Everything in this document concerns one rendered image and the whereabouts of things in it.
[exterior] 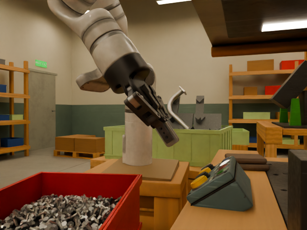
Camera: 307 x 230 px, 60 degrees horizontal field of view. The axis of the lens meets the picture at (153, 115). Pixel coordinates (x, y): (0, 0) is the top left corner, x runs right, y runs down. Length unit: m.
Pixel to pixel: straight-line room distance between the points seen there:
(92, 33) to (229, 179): 0.32
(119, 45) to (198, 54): 7.28
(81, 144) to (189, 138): 4.97
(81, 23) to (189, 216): 0.35
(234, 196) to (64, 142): 6.07
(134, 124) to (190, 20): 7.24
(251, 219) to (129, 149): 0.55
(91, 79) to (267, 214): 0.34
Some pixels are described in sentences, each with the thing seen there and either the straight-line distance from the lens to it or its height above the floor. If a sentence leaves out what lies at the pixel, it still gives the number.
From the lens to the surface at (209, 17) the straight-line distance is 0.21.
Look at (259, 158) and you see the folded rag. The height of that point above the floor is 0.93.
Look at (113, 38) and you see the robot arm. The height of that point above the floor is 1.16.
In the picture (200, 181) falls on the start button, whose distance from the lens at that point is 0.43.
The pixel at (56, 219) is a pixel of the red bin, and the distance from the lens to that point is 0.43.
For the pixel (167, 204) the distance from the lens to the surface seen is 0.76.
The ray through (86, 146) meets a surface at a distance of 6.01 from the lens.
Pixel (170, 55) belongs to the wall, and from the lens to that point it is 7.87.
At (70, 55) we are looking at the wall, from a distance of 9.26.
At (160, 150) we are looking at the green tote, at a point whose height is 0.85.
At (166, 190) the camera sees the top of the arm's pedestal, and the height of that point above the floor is 0.83.
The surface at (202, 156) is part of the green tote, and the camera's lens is 1.24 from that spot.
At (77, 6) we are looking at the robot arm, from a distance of 0.53.
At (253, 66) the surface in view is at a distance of 7.04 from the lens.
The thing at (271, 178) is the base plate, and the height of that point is 0.90.
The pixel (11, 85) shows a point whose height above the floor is 1.65.
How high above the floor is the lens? 1.04
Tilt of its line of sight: 1 degrees down
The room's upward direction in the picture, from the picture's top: straight up
